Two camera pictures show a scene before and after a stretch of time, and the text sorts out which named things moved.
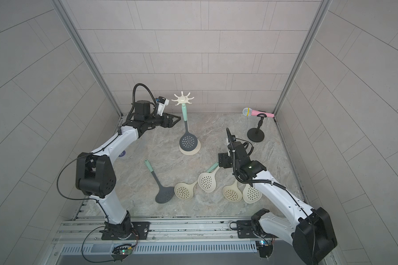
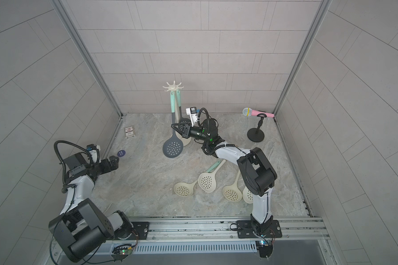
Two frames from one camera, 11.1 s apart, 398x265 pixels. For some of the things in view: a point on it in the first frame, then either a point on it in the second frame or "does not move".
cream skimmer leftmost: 184,191 does not move
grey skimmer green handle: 188,142 to 182,121
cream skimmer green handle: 207,180 does not move
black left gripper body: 153,121 to 104,167
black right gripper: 225,157 to 190,132
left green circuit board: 121,252 does not move
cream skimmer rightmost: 251,194 does not move
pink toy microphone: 248,112 does not move
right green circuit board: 265,248 does not move
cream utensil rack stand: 184,100 to 185,141
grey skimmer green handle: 164,194 to 173,148
